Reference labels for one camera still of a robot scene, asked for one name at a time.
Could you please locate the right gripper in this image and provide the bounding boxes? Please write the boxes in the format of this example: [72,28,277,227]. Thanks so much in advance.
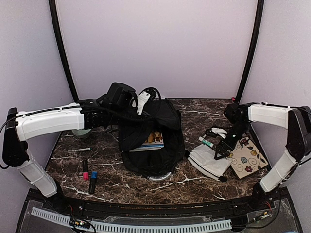
[215,121,251,160]

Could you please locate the white fabric pouch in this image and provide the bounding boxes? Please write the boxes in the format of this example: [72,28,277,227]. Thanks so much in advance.
[188,144,231,182]

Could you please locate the dog picture book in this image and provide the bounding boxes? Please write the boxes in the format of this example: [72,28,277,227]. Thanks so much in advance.
[130,132,164,152]

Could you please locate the black backpack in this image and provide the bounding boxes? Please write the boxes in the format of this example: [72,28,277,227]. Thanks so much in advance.
[118,99,186,182]

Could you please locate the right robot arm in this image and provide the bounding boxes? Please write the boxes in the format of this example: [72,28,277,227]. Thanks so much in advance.
[214,103,311,211]

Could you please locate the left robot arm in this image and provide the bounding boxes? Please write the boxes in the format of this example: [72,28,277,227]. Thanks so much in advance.
[0,83,150,212]

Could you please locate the green cap glue stick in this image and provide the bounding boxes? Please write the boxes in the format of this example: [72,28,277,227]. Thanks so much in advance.
[198,137,214,148]

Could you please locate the floral ceramic tile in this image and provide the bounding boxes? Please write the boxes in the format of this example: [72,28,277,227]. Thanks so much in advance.
[227,137,269,179]

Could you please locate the pale green ceramic bowl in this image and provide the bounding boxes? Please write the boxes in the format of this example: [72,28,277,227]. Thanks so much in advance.
[72,129,92,139]

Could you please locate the green tip white pen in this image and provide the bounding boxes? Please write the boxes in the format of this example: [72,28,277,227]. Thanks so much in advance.
[68,147,92,153]

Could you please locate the pink cap black marker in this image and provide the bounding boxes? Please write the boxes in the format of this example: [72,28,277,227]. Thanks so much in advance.
[82,160,89,180]

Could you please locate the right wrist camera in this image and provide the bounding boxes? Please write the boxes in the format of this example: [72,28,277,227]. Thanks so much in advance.
[205,127,227,139]

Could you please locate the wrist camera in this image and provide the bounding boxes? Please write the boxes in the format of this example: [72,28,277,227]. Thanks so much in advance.
[137,88,157,115]
[205,127,227,139]

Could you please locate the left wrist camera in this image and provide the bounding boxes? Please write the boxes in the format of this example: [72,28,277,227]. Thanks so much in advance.
[137,88,157,115]

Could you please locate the white slotted cable duct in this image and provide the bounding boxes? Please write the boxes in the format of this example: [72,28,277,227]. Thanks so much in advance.
[31,207,232,233]

